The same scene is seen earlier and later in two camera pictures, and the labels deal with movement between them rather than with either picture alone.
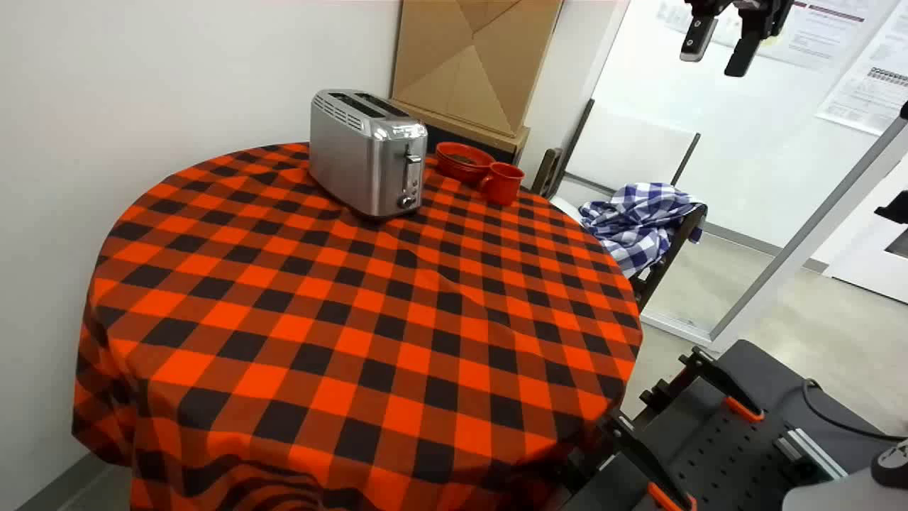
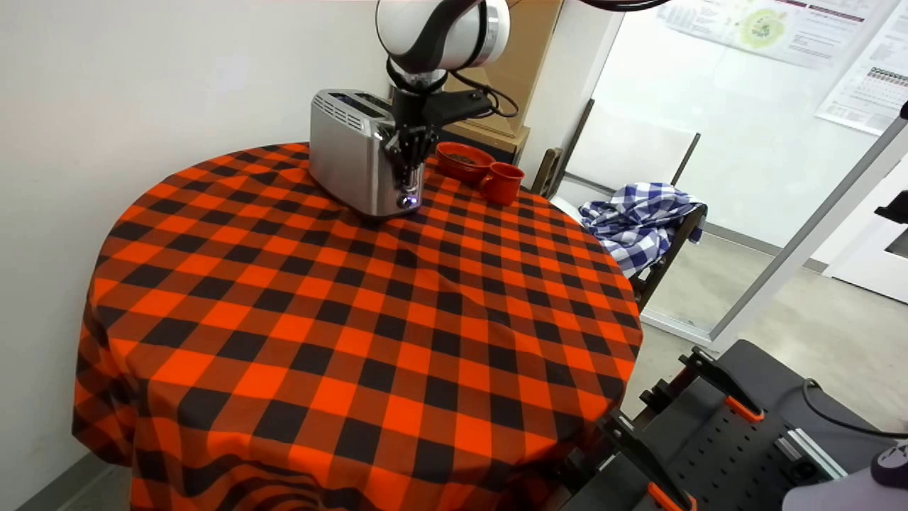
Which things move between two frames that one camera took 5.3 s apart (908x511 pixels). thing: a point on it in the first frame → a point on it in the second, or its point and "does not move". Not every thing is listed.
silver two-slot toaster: x=367 y=149 does not move
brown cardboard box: x=473 y=62 does not move
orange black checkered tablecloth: x=253 y=340 does not move
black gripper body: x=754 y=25 → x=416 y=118
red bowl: x=462 y=163 does not move
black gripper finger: x=706 y=17 → x=418 y=154
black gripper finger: x=754 y=28 → x=404 y=156
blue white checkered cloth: x=639 y=221 does not move
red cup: x=500 y=184 does not move
